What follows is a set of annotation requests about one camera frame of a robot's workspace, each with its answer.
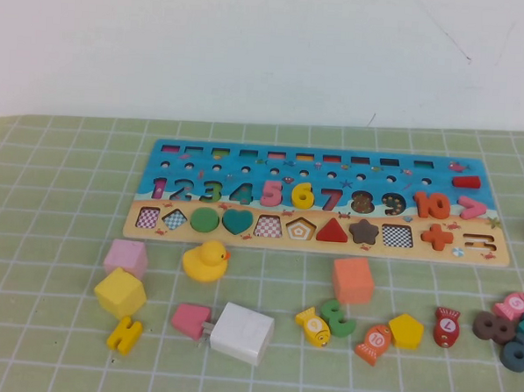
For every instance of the yellow wooden number six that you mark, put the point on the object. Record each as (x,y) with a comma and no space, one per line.
(298,190)

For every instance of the teal wooden heart piece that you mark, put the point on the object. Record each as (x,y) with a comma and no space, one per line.
(237,221)

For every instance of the green wooden circle piece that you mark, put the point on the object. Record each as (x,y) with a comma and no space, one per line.
(204,219)

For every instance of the red wooden triangle piece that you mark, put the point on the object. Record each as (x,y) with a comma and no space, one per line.
(331,233)

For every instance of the wooden number shape puzzle board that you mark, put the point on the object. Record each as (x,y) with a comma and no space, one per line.
(180,240)

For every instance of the brown wooden star piece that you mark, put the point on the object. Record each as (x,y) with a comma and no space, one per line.
(364,232)

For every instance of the pink wooden trapezoid piece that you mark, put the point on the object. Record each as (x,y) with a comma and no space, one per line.
(188,319)

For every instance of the yellow wooden pentagon piece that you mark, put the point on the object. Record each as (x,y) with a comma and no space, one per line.
(405,331)

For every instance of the pink wooden number five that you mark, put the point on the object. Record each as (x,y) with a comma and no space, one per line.
(270,188)

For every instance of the yellow rubber duck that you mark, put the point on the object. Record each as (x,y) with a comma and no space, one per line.
(205,265)

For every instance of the orange wooden cube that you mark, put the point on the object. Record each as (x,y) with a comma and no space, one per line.
(353,280)

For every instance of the white power adapter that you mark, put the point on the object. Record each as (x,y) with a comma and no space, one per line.
(242,333)

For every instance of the yellow wooden fish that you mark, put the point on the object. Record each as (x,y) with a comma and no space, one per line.
(313,326)

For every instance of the pink wooden cube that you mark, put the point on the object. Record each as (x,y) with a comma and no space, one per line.
(126,257)

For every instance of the green wooden number three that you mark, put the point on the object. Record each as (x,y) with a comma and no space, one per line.
(342,325)

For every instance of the orange wooden number ten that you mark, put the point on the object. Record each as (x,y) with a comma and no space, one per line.
(421,204)

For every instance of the yellow wooden cube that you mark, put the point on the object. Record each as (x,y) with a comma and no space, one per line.
(119,294)

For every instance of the orange wooden plus sign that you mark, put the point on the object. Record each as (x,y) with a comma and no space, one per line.
(436,237)

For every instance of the orange wooden fish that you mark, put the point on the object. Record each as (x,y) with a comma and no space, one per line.
(376,341)

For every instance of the yellow wooden equals sign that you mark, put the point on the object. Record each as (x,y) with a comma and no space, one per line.
(123,336)

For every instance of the red wooden minus sign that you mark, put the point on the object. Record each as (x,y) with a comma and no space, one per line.
(466,181)

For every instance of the green checked tablecloth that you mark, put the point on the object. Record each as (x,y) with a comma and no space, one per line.
(47,193)

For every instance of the pink wooden greater-than sign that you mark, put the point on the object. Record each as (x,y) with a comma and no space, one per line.
(480,208)

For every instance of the red wooden fish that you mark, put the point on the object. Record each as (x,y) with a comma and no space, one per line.
(446,326)

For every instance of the brown wooden number eight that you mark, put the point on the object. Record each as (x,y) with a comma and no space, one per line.
(494,329)

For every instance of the pink wooden fish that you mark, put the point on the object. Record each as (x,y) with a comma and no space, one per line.
(514,304)

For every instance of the grey-blue wooden number nine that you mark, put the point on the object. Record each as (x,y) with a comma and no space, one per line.
(506,358)

